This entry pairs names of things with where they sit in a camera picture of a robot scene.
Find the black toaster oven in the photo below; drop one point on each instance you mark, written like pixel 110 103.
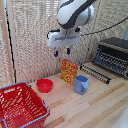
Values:
pixel 112 55

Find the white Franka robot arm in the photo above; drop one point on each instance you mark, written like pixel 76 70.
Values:
pixel 74 12

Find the red plastic shopping basket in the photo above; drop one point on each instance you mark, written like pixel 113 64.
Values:
pixel 18 106

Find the blue plastic cup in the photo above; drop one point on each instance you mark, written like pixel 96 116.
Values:
pixel 80 84

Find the orange yellow carton box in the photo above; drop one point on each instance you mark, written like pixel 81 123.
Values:
pixel 68 71

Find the red bowl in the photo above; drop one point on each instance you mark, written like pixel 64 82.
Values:
pixel 44 85

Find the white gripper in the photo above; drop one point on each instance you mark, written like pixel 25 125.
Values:
pixel 62 38

